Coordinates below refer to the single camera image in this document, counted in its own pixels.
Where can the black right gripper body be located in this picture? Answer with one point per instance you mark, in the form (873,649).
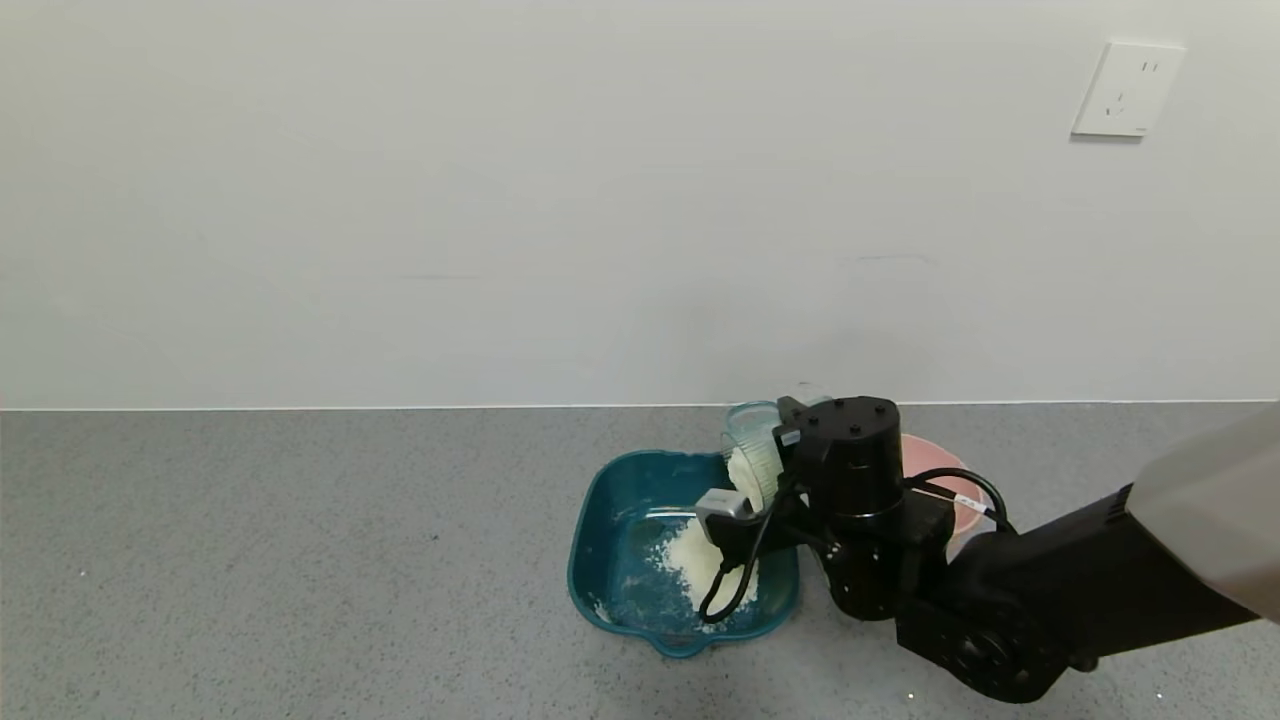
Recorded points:
(789,437)

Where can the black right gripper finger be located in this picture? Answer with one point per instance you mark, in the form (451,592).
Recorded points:
(790,420)

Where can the ribbed transparent plastic cup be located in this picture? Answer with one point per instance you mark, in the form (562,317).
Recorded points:
(750,425)

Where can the white powder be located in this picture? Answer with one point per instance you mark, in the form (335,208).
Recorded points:
(690,560)

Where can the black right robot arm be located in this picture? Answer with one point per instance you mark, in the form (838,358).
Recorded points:
(1050,580)

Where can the pink plastic bowl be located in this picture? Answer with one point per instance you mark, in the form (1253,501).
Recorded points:
(930,455)

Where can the teal plastic square tray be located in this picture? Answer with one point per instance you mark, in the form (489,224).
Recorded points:
(620,500)

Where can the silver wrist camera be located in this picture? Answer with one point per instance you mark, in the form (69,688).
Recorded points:
(722,503)

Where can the white wall socket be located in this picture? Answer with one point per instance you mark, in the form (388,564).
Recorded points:
(1128,90)

